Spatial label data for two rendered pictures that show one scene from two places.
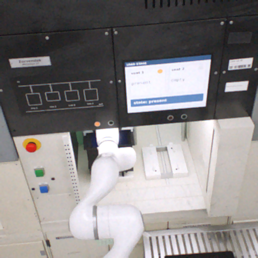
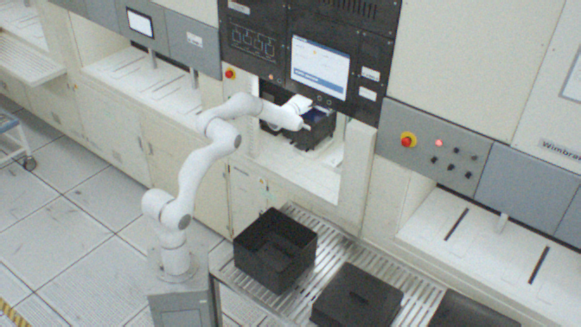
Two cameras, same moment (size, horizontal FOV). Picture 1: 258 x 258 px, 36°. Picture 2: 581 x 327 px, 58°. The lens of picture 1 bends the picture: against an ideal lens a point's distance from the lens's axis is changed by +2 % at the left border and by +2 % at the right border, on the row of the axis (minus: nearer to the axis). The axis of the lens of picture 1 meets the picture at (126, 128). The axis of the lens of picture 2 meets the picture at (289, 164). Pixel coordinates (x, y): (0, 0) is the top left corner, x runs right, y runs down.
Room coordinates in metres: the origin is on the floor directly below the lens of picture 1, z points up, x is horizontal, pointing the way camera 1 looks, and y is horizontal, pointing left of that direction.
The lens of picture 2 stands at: (-0.48, -1.23, 2.67)
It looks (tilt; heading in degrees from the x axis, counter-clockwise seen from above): 40 degrees down; 37
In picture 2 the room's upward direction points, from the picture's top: 2 degrees clockwise
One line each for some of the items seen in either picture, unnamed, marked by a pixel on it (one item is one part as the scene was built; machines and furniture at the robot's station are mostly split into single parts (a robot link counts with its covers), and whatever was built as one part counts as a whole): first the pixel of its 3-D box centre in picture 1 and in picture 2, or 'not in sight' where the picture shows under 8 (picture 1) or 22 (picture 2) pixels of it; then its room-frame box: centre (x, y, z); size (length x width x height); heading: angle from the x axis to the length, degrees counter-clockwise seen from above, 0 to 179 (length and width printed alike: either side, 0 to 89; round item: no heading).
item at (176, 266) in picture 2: not in sight; (175, 253); (0.40, 0.07, 0.85); 0.19 x 0.19 x 0.18
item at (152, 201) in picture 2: not in sight; (163, 216); (0.40, 0.11, 1.07); 0.19 x 0.12 x 0.24; 91
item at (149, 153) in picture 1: (164, 160); (348, 161); (1.40, -0.18, 0.89); 0.22 x 0.21 x 0.04; 1
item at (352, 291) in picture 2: not in sight; (357, 303); (0.72, -0.69, 0.83); 0.29 x 0.29 x 0.13; 4
